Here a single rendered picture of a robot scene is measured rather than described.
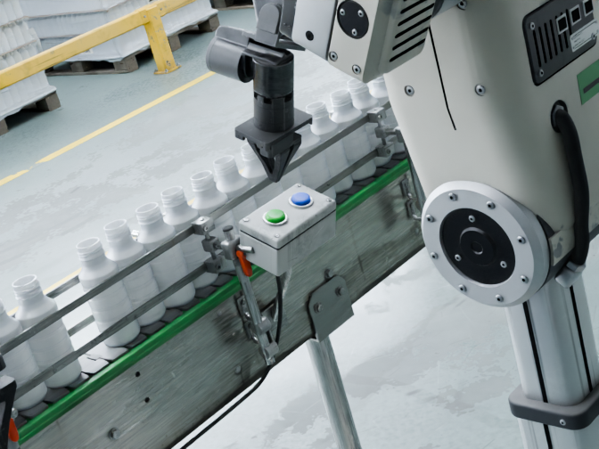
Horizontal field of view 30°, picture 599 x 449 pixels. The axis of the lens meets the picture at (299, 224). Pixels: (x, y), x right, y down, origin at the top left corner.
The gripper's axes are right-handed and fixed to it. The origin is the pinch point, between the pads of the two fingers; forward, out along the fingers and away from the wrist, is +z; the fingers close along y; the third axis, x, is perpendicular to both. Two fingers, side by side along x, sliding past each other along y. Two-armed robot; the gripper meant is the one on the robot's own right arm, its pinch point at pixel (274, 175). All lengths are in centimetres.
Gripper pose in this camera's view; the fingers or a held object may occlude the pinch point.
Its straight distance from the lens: 164.3
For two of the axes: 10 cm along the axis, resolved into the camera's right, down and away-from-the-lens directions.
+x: 7.6, 3.8, -5.2
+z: 0.0, 8.1, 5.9
